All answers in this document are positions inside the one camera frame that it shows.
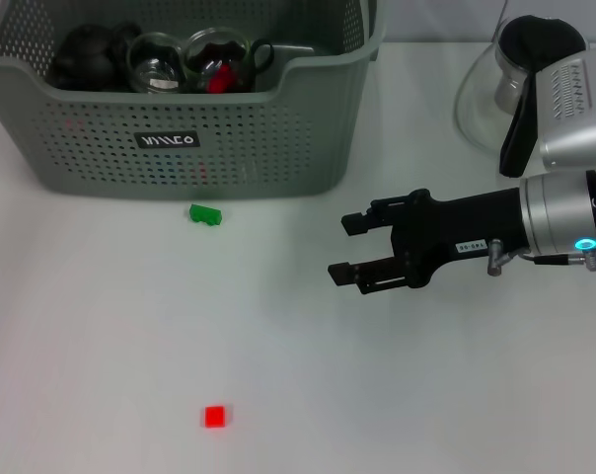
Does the glass pitcher with black handle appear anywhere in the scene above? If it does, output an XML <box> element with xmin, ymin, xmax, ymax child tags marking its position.
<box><xmin>453</xmin><ymin>14</ymin><xmax>591</xmax><ymax>179</ymax></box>

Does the grey perforated storage bin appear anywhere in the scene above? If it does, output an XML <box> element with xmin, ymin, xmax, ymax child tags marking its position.
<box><xmin>0</xmin><ymin>0</ymin><xmax>388</xmax><ymax>201</ymax></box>

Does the dark clay teapot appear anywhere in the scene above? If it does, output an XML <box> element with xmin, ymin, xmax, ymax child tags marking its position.
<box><xmin>48</xmin><ymin>22</ymin><xmax>141</xmax><ymax>92</ymax></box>

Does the dark red curved brick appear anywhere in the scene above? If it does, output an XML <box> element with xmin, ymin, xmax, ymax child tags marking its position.
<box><xmin>206</xmin><ymin>63</ymin><xmax>240</xmax><ymax>95</ymax></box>

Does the right gripper silver metal fitting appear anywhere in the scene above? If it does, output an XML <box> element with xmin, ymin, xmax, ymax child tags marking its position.
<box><xmin>485</xmin><ymin>238</ymin><xmax>505</xmax><ymax>277</ymax></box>

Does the green toy brick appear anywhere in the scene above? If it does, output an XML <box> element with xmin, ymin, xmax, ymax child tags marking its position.
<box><xmin>187</xmin><ymin>202</ymin><xmax>224</xmax><ymax>227</ymax></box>

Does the glass teacup with black sleeve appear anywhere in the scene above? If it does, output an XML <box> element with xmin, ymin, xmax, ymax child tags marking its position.
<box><xmin>183</xmin><ymin>27</ymin><xmax>276</xmax><ymax>95</ymax></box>
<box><xmin>126</xmin><ymin>32</ymin><xmax>186</xmax><ymax>95</ymax></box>

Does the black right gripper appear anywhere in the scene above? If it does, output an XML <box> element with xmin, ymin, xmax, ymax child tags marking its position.
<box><xmin>327</xmin><ymin>187</ymin><xmax>530</xmax><ymax>296</ymax></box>

